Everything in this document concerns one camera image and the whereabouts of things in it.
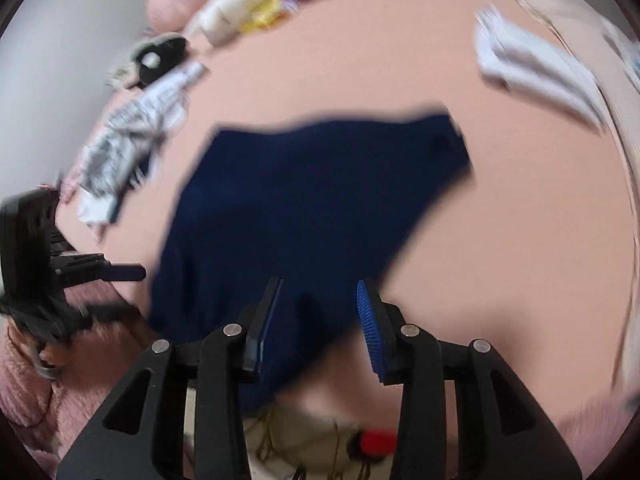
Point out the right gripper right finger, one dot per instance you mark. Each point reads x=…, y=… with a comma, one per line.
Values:
x=503, y=432

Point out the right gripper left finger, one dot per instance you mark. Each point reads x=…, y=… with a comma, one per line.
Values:
x=137, y=432

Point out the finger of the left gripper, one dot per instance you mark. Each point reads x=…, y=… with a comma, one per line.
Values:
x=113, y=273
x=113, y=312

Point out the navy shorts with white stripes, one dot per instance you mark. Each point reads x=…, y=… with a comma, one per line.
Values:
x=321, y=207

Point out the light patterned clothes pile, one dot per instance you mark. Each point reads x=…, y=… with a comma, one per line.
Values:
x=125, y=149

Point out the person's left hand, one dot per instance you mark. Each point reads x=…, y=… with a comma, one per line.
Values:
x=59, y=356

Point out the pink bed sheet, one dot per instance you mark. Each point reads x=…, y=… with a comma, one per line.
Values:
x=532, y=250

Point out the black and white plush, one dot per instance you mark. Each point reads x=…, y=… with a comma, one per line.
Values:
x=149, y=61

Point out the white plush toy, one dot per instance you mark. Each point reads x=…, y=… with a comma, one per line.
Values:
x=219, y=21

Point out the yellow snack packet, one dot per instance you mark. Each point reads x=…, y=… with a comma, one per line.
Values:
x=269, y=14

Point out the folded white garment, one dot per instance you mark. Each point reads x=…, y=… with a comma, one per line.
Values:
x=527, y=64

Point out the beige knitted blanket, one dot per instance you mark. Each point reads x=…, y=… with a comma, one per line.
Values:
x=612, y=58

